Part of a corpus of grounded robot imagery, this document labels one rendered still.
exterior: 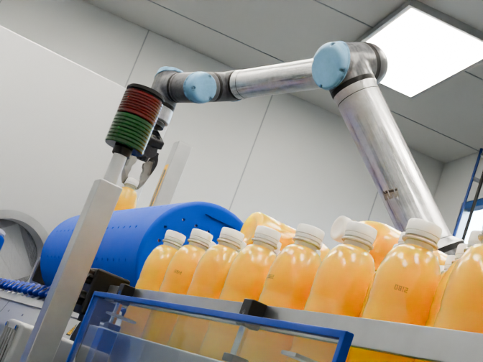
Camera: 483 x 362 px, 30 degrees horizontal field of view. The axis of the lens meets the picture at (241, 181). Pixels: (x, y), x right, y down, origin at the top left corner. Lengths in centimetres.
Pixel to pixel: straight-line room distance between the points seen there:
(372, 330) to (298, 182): 663
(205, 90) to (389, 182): 73
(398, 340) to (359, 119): 135
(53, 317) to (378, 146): 104
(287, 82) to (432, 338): 176
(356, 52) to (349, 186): 547
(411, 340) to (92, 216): 66
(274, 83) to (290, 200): 495
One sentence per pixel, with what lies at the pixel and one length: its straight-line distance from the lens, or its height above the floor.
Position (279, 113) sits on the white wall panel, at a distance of 757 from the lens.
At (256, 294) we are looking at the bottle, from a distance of 132.
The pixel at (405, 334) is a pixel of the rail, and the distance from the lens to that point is 86.
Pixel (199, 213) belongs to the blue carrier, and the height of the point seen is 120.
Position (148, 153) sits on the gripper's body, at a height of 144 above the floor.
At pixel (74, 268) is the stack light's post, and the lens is 137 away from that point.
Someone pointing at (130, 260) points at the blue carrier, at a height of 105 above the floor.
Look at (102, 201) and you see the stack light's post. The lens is 138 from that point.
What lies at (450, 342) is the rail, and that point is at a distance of 81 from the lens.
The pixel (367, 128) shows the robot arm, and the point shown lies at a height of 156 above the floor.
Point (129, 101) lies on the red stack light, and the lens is 141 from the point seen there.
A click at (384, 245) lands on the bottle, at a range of 136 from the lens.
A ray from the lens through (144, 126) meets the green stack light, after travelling 140.
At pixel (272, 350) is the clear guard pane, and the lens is 93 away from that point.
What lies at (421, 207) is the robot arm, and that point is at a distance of 212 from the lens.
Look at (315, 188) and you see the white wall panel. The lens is 756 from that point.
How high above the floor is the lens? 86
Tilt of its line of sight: 13 degrees up
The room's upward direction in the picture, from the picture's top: 21 degrees clockwise
